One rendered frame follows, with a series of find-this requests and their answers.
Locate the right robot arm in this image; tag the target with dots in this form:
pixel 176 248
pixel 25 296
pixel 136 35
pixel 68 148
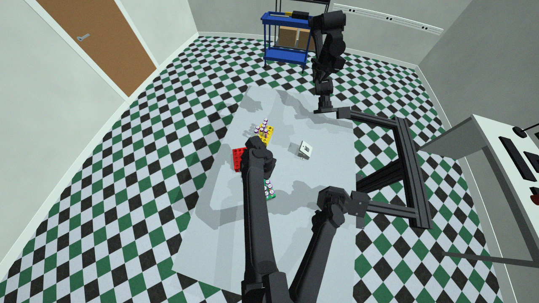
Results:
pixel 332 24

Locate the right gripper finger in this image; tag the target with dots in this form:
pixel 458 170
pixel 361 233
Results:
pixel 316 73
pixel 325 76

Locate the red tube rack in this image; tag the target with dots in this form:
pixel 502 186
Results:
pixel 236 158

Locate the yellow tube rack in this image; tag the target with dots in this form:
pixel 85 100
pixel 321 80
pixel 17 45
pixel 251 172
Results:
pixel 266 140

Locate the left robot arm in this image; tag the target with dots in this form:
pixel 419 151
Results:
pixel 263 282

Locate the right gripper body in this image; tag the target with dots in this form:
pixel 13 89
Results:
pixel 319 66

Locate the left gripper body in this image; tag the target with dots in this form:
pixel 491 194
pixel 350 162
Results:
pixel 268 171

